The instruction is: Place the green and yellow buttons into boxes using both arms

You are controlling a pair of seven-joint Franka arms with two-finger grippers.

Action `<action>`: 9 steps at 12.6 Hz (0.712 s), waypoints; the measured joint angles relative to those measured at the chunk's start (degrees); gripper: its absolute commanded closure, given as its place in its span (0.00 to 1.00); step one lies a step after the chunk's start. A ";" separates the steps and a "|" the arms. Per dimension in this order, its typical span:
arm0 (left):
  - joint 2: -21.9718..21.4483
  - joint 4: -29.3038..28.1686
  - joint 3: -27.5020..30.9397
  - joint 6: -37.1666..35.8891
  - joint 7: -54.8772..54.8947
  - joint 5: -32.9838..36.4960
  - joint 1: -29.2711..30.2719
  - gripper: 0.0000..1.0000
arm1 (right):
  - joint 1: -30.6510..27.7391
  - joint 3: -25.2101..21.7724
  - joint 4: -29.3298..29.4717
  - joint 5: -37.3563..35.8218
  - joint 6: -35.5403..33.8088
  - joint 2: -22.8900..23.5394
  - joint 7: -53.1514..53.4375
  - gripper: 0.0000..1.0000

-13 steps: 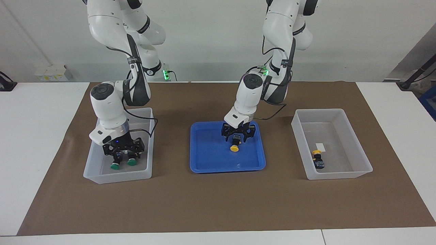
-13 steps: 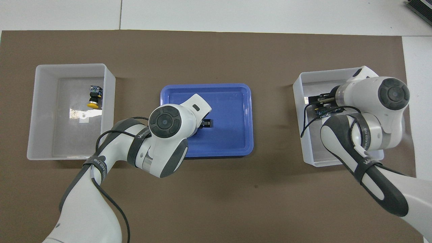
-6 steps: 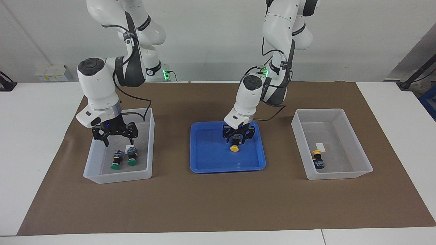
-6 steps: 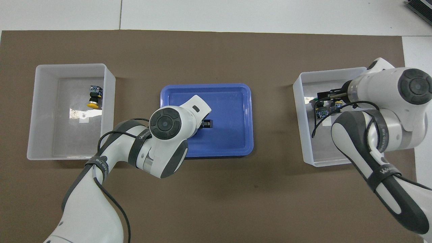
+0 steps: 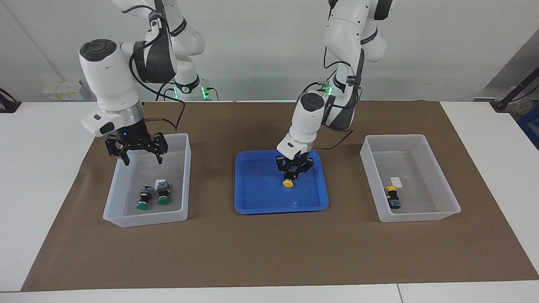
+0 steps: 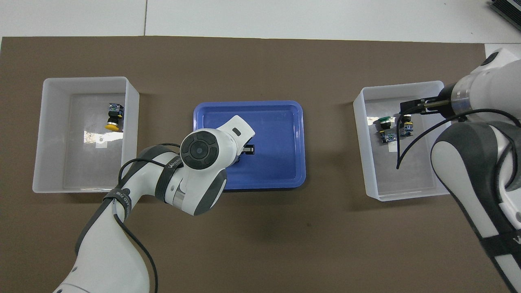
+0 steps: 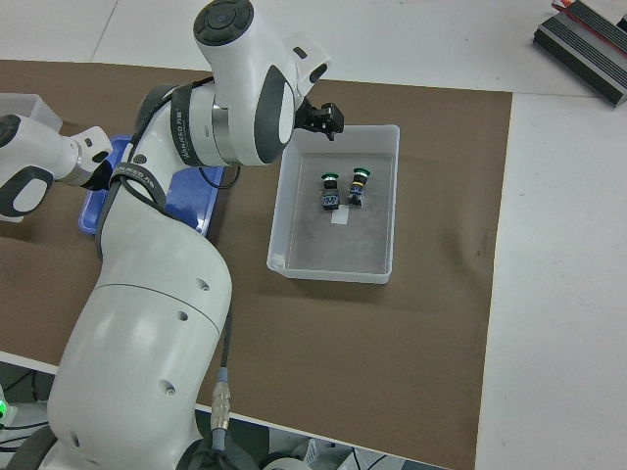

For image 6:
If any translucent white plastic box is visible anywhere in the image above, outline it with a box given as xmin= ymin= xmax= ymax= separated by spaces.
xmin=353 ymin=80 xmax=464 ymax=202
xmin=32 ymin=77 xmax=140 ymax=194

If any yellow push button switch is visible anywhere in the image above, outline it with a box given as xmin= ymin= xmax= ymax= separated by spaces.
xmin=105 ymin=103 xmax=124 ymax=132

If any blue plastic tray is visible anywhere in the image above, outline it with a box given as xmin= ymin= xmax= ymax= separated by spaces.
xmin=193 ymin=101 xmax=306 ymax=190

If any black ribbed device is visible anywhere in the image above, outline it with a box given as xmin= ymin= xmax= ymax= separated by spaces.
xmin=488 ymin=0 xmax=521 ymax=21

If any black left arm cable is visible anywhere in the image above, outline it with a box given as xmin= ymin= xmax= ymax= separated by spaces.
xmin=117 ymin=142 xmax=182 ymax=293

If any brown paper mat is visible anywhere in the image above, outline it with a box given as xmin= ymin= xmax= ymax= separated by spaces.
xmin=0 ymin=36 xmax=509 ymax=293

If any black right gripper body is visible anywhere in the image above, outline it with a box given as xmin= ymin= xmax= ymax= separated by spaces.
xmin=438 ymin=83 xmax=456 ymax=118

